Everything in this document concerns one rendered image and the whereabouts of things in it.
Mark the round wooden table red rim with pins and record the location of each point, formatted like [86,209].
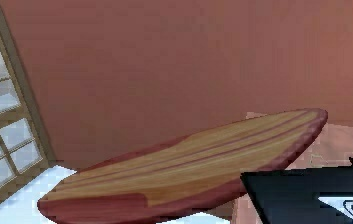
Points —
[184,166]

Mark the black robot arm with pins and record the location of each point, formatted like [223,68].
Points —
[284,196]

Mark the tan framed window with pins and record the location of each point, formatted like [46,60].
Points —
[14,135]

